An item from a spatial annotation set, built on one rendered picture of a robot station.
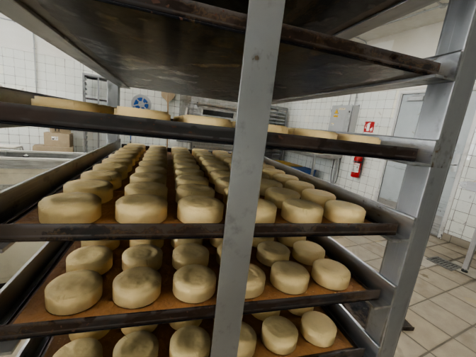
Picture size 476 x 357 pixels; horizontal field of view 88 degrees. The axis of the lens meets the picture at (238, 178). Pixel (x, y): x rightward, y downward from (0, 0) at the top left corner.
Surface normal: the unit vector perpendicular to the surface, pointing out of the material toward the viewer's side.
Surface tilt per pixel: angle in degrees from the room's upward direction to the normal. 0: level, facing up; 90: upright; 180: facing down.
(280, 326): 0
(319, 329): 0
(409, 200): 90
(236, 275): 90
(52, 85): 90
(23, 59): 90
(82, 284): 0
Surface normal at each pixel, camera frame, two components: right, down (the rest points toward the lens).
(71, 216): 0.48, 0.24
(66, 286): 0.11, -0.97
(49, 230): 0.26, 0.23
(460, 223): -0.89, 0.00
